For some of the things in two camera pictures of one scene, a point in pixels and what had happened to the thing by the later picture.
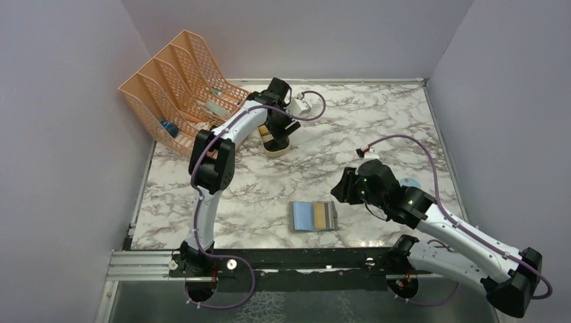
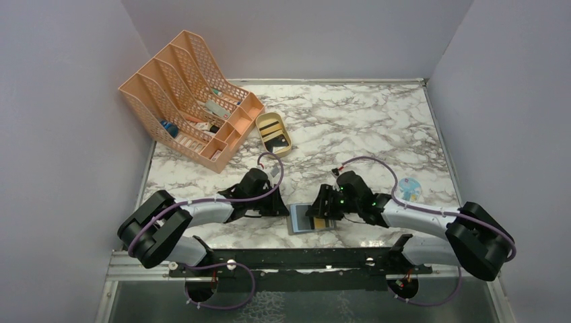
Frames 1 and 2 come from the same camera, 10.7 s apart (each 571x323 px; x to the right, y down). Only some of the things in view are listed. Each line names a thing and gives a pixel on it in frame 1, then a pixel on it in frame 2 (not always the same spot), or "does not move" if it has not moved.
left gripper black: [280, 133] -> [277, 208]
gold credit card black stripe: [320, 216] does not move
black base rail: [292, 269] does not move
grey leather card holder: [312, 216] does not move
